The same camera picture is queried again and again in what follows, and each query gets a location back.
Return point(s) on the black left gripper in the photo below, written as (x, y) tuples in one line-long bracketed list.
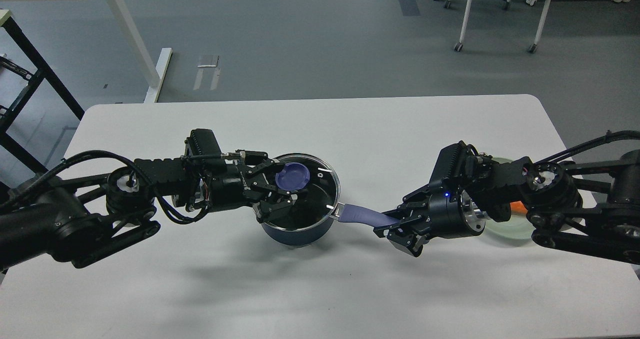
[(226, 181)]

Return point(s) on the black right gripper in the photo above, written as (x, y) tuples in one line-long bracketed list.
[(427, 213)]

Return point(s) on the glass lid with blue knob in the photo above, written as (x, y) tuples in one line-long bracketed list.
[(317, 190)]

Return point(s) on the blue saucepan with handle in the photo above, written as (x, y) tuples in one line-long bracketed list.
[(344, 213)]

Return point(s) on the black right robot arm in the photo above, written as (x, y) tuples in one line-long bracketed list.
[(590, 209)]

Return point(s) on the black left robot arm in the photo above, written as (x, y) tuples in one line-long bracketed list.
[(97, 203)]

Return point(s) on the clear glass plate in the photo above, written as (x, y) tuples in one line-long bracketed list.
[(517, 229)]

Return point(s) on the orange toy carrot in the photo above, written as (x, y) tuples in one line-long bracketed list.
[(518, 208)]

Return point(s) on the black metal rack frame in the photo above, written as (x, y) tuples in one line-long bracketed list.
[(43, 72)]

